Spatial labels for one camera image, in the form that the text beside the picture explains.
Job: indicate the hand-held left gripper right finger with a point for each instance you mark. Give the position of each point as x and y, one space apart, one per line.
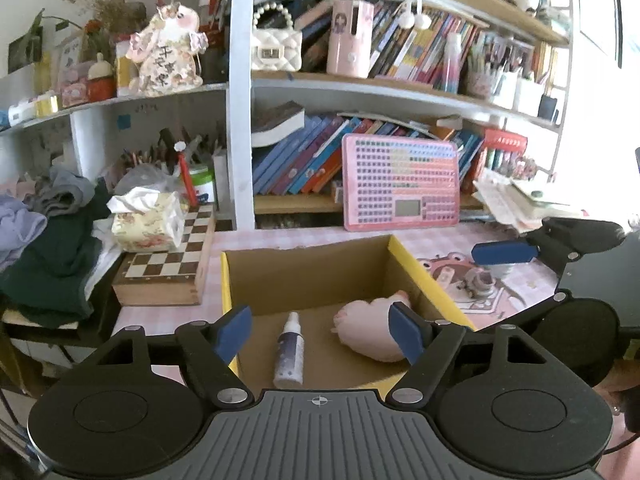
405 332

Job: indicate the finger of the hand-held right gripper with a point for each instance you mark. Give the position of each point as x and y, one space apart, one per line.
545 305
500 252

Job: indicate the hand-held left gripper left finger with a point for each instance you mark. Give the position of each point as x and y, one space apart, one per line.
235 332

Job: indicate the small spray bottle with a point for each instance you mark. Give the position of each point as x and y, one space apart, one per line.
289 355

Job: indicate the yellow cardboard box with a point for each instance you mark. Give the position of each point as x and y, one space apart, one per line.
310 270

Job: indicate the cartoon desk mat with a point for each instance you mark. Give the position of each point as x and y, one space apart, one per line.
520 290

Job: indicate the small grey toy figure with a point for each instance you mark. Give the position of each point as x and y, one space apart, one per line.
480 282

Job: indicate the stack of papers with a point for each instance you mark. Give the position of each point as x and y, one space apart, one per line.
510 205

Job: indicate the pink checkered tablecloth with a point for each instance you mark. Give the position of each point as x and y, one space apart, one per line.
450 240

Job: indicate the wooden chess board box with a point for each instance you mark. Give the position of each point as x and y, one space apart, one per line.
170 260

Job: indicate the red box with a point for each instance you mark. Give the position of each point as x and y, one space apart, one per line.
505 142

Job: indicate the pink learning tablet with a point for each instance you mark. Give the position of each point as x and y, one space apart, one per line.
400 180

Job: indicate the floral tissue box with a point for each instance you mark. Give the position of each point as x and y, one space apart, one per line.
145 227

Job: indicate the green lid canister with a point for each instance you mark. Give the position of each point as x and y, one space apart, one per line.
202 185

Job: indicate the white pen holder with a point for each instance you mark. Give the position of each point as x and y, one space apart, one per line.
530 96
506 89

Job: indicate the patterned pencil cup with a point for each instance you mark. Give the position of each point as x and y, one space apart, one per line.
480 80

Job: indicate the clear plastic bag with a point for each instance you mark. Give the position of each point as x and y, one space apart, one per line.
145 175

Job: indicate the row of leaning books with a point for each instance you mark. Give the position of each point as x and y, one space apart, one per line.
300 160

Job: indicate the glitter bottle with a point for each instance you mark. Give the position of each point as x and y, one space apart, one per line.
451 65

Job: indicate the dark green cloth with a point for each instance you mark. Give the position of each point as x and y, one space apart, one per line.
55 260

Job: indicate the bunch of pencils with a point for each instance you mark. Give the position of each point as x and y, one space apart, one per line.
150 152

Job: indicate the black chair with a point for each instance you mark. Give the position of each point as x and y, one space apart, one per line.
35 335

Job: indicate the grey cloth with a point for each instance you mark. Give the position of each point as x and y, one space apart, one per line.
65 192

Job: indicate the white bookshelf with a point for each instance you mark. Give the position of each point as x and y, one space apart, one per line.
242 110

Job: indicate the row of colourful upright books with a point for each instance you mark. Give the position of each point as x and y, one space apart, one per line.
400 45

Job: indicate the purple cloth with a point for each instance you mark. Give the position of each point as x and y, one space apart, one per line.
20 225

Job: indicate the pink cat figurine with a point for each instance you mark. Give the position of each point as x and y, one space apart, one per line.
165 60

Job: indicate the white quilted handbag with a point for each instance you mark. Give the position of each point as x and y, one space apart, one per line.
275 50

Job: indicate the red cream toy jar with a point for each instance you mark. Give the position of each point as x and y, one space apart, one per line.
100 80

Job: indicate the pink picture box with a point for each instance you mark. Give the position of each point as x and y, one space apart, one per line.
74 85

